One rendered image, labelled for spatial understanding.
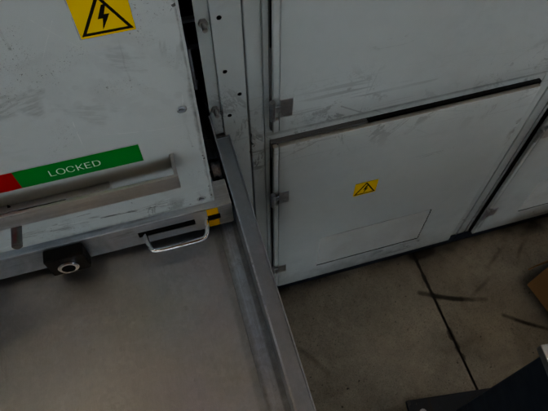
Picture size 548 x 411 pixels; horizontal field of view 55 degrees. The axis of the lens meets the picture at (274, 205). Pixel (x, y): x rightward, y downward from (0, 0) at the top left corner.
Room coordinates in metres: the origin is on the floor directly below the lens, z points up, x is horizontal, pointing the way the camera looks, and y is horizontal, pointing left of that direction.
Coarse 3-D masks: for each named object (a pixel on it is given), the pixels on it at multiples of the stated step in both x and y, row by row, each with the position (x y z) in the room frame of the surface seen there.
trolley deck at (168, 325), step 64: (128, 256) 0.39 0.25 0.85; (192, 256) 0.39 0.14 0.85; (256, 256) 0.39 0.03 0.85; (0, 320) 0.28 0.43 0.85; (64, 320) 0.28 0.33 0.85; (128, 320) 0.28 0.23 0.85; (192, 320) 0.28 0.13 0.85; (0, 384) 0.18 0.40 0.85; (64, 384) 0.18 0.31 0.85; (128, 384) 0.18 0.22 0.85; (192, 384) 0.18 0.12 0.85; (256, 384) 0.18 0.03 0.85
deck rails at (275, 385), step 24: (216, 144) 0.57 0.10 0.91; (240, 240) 0.42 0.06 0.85; (240, 264) 0.37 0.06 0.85; (240, 288) 0.33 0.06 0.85; (264, 312) 0.27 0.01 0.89; (264, 336) 0.25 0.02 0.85; (264, 360) 0.21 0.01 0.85; (264, 384) 0.18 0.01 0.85; (288, 384) 0.16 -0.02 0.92; (288, 408) 0.14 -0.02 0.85
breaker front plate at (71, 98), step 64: (0, 0) 0.41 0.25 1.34; (64, 0) 0.42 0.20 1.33; (128, 0) 0.44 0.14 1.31; (0, 64) 0.40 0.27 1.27; (64, 64) 0.41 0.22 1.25; (128, 64) 0.43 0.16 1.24; (0, 128) 0.39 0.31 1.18; (64, 128) 0.40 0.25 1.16; (128, 128) 0.42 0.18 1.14; (192, 128) 0.45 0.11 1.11; (64, 192) 0.39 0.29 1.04; (192, 192) 0.44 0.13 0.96
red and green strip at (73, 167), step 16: (80, 160) 0.40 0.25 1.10; (96, 160) 0.41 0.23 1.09; (112, 160) 0.41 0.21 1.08; (128, 160) 0.42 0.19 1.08; (0, 176) 0.38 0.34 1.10; (16, 176) 0.38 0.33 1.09; (32, 176) 0.39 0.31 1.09; (48, 176) 0.39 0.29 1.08; (64, 176) 0.40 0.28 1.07; (0, 192) 0.37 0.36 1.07
